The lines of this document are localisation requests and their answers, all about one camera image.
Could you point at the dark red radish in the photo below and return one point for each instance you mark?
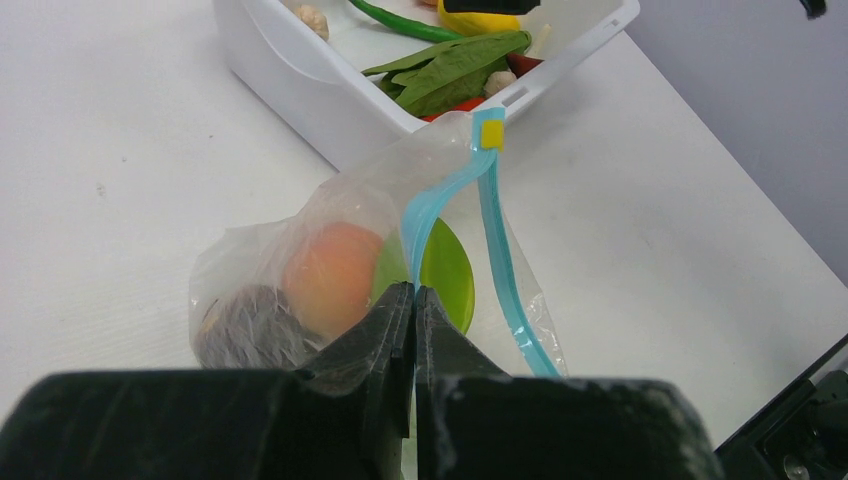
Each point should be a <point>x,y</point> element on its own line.
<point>520,65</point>

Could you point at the beige mushroom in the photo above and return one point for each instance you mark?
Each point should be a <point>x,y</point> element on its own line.
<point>497,82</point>

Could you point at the clear zip top bag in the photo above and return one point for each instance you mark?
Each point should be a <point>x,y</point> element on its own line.
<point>426,210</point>

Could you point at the orange peach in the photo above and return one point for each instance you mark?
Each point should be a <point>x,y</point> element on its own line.
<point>328,280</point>

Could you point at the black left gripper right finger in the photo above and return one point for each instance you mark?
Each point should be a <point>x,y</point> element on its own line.
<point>474,421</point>

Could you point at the green chili pepper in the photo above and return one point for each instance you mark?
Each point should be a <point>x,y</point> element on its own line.
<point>405,26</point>

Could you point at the green leafy vegetable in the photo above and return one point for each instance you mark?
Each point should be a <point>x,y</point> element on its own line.
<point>444,75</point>

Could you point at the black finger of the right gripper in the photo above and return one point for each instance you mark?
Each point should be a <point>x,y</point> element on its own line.
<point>504,7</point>

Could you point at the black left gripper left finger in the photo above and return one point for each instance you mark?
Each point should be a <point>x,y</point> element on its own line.
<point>342,415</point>

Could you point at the beige garlic bulb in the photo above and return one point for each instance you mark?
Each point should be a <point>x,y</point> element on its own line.
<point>314,19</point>

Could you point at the white plastic bin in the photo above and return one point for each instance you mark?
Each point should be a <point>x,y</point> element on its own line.
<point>317,87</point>

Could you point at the yellow mango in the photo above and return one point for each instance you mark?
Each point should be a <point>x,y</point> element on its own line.
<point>473,24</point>

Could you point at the green bell pepper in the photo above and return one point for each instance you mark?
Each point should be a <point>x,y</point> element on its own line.
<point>445,268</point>

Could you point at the dark red apple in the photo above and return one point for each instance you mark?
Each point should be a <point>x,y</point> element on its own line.
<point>253,327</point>

